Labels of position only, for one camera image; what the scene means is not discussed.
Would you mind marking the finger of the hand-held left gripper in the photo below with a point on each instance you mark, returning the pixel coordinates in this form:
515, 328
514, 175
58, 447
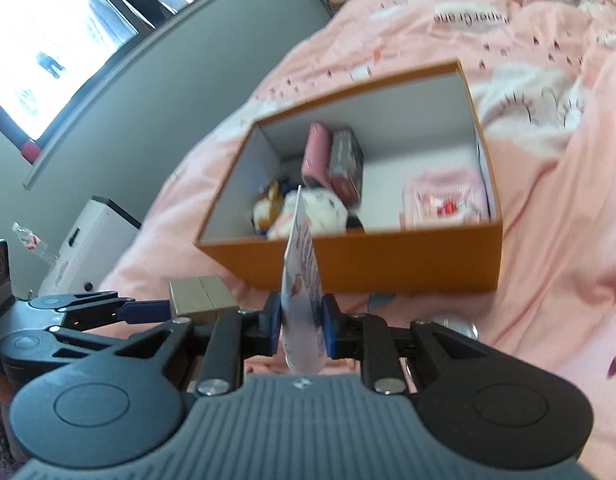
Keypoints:
142, 310
72, 342

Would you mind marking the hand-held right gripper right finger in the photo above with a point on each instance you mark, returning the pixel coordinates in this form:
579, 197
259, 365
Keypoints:
330, 325

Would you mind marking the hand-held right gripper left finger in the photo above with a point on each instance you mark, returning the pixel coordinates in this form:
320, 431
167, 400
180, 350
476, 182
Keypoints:
274, 322

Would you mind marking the white printed packet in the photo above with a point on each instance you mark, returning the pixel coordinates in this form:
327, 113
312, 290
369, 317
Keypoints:
303, 280

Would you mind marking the gold cardboard box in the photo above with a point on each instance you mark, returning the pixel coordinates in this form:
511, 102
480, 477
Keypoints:
202, 297

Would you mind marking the orange cardboard box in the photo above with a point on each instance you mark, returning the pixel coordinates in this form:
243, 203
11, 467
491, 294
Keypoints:
413, 260

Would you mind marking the dark printed box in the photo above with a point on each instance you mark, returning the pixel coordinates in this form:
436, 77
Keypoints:
345, 160

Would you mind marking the pink box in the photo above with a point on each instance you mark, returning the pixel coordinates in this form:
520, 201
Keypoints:
315, 155

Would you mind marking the clear plastic bottle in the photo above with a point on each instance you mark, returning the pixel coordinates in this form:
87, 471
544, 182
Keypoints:
30, 240

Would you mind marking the white air purifier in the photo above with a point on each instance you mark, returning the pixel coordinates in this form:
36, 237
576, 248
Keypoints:
87, 240

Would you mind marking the white and black plush toy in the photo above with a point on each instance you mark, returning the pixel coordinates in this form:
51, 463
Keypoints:
323, 210

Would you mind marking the dark red object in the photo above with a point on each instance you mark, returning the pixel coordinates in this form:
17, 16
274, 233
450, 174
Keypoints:
30, 150

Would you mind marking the round silver tin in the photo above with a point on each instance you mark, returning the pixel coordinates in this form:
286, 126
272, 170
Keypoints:
453, 322

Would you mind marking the window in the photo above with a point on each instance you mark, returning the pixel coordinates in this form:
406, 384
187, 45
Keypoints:
47, 25

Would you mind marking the pink printed blanket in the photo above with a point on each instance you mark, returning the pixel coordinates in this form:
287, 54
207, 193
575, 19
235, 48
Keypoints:
563, 210

